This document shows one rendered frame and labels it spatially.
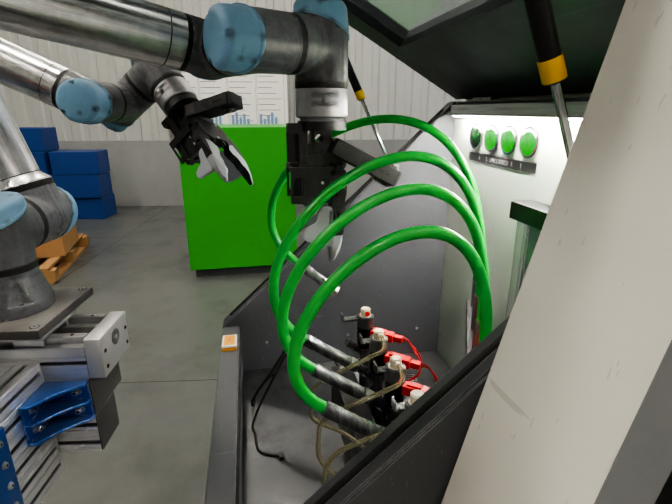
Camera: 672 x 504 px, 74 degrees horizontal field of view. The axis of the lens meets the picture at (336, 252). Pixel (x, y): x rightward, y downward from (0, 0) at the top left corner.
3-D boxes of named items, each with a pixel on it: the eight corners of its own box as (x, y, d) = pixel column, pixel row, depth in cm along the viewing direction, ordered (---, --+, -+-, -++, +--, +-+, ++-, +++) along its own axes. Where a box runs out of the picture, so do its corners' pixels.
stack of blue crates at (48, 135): (8, 221, 604) (-13, 128, 567) (29, 213, 650) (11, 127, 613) (103, 220, 611) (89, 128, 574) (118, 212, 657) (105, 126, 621)
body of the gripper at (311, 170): (287, 199, 71) (284, 120, 67) (340, 197, 72) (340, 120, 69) (291, 209, 64) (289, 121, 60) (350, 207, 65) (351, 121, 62)
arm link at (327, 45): (275, 1, 60) (326, 10, 65) (278, 88, 63) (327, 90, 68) (308, -11, 54) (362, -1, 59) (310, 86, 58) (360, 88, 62)
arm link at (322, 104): (342, 90, 67) (354, 87, 60) (341, 121, 69) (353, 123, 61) (292, 89, 66) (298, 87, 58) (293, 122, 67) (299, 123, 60)
